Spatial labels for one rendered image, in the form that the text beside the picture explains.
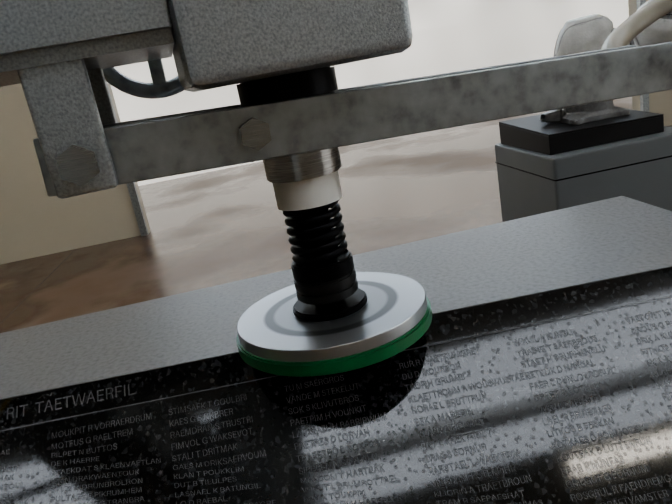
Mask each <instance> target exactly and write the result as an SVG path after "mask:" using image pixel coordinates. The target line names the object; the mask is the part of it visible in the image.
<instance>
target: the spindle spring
mask: <svg viewBox="0 0 672 504"><path fill-rule="evenodd" d="M338 201H339V200H337V201H335V202H333V203H330V204H327V205H324V206H320V207H316V208H311V209H305V210H298V211H283V215H284V216H286V219H285V221H284V222H285V224H286V225H287V226H289V227H288V228H287V234H289V235H290V237H289V239H288V241H289V243H290V244H292V246H291V247H290V251H291V252H292V253H293V257H292V259H293V261H294V262H295V263H297V264H303V265H306V264H315V263H320V262H324V261H327V260H330V259H333V258H335V257H337V256H339V255H341V254H342V253H343V252H345V251H348V250H347V246H348V245H347V241H346V240H345V238H346V234H345V232H344V231H343V229H344V224H343V222H341V221H342V217H343V216H342V214H341V213H340V210H341V207H340V204H339V203H338ZM328 208H332V209H328ZM326 209H328V211H326V212H324V213H321V214H318V215H314V216H311V217H306V218H300V219H297V217H300V216H306V215H310V214H314V213H318V212H321V211H324V210H326ZM332 217H334V218H332ZM328 219H330V221H328V222H325V223H323V224H320V225H316V226H312V227H308V228H301V229H299V227H302V226H308V225H312V224H316V223H320V222H323V221H326V220H328ZM334 227H335V228H334ZM331 228H332V230H330V231H328V232H325V233H323V234H319V235H315V236H311V237H305V238H301V237H300V236H305V235H311V234H316V233H319V232H323V231H326V230H328V229H331ZM332 238H334V239H333V240H331V241H329V242H327V243H324V244H321V245H317V246H312V247H302V246H306V245H312V244H317V243H321V242H324V241H327V240H330V239H332ZM339 245H340V246H339ZM334 247H335V249H333V250H331V251H329V252H326V253H323V254H319V255H314V256H307V257H304V255H309V254H315V253H319V252H323V251H326V250H329V249H332V248H334Z"/></svg>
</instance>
